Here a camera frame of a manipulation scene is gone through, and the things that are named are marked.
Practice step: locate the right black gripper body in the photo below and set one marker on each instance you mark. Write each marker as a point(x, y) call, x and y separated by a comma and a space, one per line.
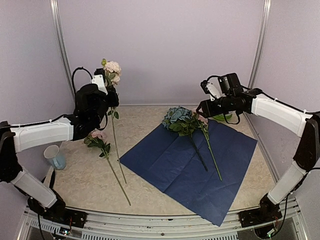
point(226, 105)

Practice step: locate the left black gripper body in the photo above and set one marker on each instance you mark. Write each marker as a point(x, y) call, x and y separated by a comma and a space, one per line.
point(102, 109)

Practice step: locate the pink fake peony stem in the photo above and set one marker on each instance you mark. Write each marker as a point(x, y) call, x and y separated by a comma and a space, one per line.
point(204, 127)

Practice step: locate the small pink rose stem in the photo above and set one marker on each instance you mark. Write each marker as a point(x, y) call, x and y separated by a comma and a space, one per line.
point(97, 139)

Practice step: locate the pink fake rose stem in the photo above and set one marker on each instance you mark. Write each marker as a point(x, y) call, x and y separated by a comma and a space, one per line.
point(113, 71)

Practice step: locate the blue fake hydrangea flower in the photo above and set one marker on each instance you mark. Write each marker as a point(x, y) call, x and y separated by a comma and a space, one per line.
point(184, 122)

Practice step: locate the blue wrapping paper sheet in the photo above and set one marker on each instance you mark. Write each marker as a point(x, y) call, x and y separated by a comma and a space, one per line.
point(202, 175)

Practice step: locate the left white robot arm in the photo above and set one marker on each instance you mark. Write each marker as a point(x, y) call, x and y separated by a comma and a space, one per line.
point(20, 144)

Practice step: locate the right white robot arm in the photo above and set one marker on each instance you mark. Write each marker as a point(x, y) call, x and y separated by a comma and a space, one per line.
point(290, 137)

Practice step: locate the green saucer plate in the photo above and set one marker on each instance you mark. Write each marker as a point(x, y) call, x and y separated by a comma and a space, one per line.
point(223, 117)

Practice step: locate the blue paper cup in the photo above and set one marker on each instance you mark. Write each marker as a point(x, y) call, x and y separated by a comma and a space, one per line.
point(54, 156)

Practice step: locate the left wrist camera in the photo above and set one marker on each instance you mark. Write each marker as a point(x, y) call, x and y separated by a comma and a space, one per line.
point(99, 79)

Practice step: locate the right aluminium corner post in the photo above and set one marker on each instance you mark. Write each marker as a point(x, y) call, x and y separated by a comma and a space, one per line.
point(260, 42)

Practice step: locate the aluminium corner post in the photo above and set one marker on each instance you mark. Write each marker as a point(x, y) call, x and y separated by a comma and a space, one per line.
point(260, 42)
point(61, 45)

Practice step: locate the left aluminium corner post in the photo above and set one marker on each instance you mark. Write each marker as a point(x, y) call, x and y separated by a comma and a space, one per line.
point(61, 45)

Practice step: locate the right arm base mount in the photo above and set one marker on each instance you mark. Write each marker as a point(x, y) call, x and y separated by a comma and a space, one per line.
point(266, 212)

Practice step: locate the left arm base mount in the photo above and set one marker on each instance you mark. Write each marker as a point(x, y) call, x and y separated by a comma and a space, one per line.
point(58, 213)

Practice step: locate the aluminium front frame rail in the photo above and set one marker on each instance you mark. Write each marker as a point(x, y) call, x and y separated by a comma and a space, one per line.
point(158, 217)

